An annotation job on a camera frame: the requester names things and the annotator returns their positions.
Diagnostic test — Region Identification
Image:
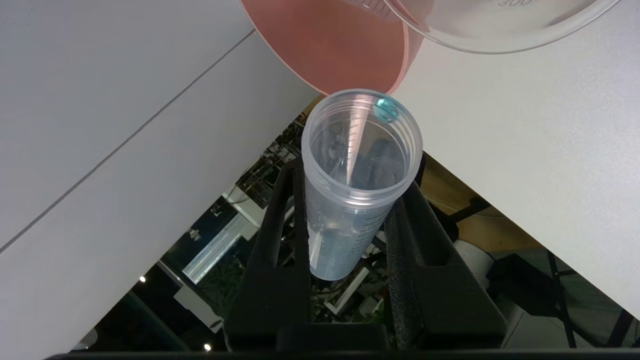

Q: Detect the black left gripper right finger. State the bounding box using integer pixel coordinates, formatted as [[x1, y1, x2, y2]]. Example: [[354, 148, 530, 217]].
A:
[[384, 152, 509, 351]]

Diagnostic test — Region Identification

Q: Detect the pink bowl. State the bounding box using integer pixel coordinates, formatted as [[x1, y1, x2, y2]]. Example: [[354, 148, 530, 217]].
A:
[[239, 0, 426, 97]]

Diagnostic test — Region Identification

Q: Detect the test tube with blue pigment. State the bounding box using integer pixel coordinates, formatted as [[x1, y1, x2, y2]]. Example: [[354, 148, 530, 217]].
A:
[[301, 88, 424, 282]]

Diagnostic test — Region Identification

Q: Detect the black stand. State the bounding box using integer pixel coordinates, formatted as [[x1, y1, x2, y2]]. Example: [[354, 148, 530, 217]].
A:
[[545, 249, 640, 350]]

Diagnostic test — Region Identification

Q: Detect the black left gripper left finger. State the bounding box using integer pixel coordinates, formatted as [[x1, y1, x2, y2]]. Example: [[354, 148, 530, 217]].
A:
[[223, 159, 315, 352]]

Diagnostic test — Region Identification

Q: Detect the clear glass beaker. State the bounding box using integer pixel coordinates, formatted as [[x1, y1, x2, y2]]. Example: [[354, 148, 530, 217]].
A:
[[382, 0, 625, 55]]

